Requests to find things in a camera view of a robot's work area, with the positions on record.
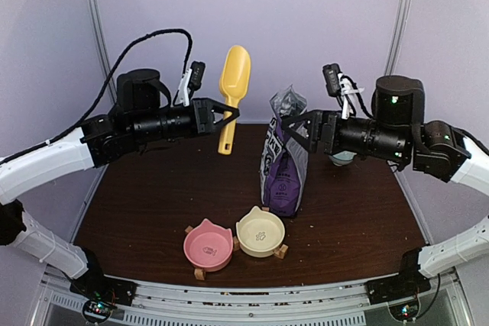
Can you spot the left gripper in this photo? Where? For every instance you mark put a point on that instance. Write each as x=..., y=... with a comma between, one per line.
x=202, y=109

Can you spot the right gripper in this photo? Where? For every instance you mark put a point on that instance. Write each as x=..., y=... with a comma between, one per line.
x=316, y=121

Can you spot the yellow plastic scoop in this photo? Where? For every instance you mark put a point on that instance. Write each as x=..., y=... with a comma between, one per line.
x=233, y=85

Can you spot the purple pet food bag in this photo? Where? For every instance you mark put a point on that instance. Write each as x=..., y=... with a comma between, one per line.
x=284, y=163

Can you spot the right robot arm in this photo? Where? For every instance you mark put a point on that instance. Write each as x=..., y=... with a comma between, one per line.
x=397, y=132

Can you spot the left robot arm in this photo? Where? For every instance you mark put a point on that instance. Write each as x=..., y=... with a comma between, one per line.
x=144, y=112

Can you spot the light blue ceramic bowl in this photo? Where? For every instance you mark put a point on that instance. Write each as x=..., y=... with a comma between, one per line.
x=343, y=158

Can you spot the cream cat-shaped bowl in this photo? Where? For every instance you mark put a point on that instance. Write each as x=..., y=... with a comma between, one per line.
x=260, y=233

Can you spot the pink cat-shaped bowl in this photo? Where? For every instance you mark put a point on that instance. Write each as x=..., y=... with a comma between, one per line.
x=209, y=246

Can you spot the wooden bowl stand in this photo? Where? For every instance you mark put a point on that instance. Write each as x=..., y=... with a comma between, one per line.
x=280, y=253

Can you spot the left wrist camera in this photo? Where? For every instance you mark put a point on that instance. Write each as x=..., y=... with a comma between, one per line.
x=189, y=84

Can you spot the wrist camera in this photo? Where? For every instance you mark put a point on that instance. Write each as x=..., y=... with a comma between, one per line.
x=344, y=90
x=189, y=84

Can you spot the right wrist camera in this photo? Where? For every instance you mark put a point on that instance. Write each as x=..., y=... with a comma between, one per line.
x=344, y=90

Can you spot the front aluminium rail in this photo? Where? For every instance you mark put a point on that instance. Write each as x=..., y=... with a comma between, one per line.
x=343, y=303

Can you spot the left aluminium frame post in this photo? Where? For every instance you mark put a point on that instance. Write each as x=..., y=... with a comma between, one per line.
x=97, y=28

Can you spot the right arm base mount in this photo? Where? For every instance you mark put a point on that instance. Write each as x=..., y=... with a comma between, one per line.
x=408, y=282

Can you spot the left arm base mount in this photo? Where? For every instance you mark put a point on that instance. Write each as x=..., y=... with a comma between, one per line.
x=96, y=286

